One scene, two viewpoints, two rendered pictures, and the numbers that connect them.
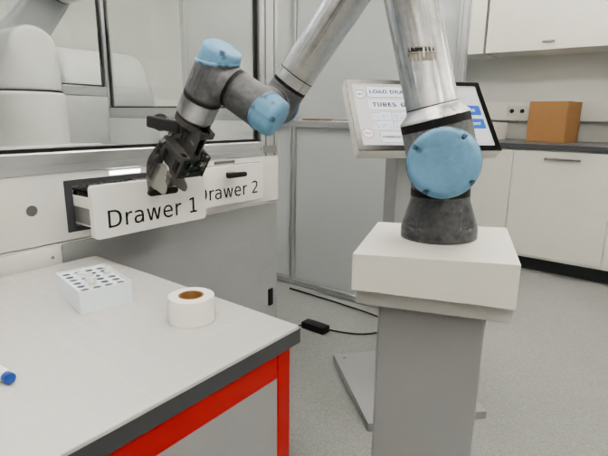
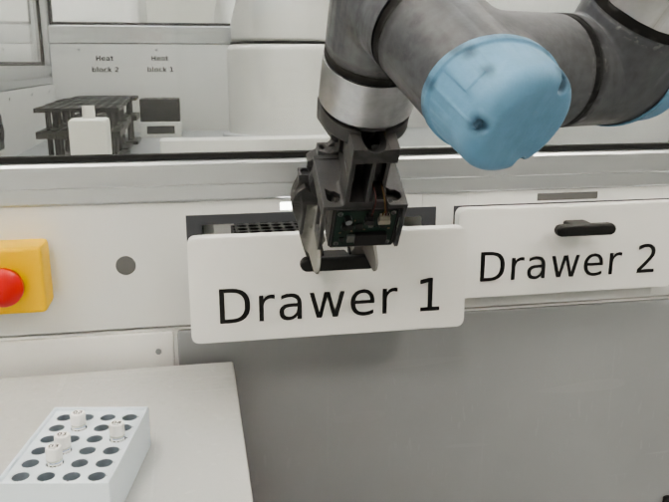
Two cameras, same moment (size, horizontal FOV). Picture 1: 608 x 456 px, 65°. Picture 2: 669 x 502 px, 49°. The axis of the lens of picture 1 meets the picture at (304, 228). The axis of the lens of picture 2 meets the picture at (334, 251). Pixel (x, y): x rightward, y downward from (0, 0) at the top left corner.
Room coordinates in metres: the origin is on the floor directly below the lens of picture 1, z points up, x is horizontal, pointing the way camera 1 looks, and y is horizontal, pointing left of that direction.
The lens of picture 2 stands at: (0.51, -0.16, 1.10)
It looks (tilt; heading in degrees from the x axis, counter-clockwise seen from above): 14 degrees down; 42
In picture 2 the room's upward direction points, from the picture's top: straight up
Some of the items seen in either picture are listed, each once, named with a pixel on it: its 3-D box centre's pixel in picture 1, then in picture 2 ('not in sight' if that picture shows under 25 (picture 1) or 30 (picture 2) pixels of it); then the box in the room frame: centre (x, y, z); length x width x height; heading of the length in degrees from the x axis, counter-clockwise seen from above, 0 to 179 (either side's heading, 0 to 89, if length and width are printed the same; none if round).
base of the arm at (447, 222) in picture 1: (439, 211); not in sight; (0.95, -0.27, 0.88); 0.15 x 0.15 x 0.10
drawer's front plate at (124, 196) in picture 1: (153, 204); (331, 282); (1.05, 0.34, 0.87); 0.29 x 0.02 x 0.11; 143
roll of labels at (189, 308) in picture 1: (191, 307); not in sight; (0.69, 0.17, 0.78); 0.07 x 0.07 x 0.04
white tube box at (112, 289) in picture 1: (93, 287); (81, 461); (0.77, 0.36, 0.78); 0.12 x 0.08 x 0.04; 42
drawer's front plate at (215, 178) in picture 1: (227, 185); (566, 247); (1.36, 0.22, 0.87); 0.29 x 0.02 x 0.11; 143
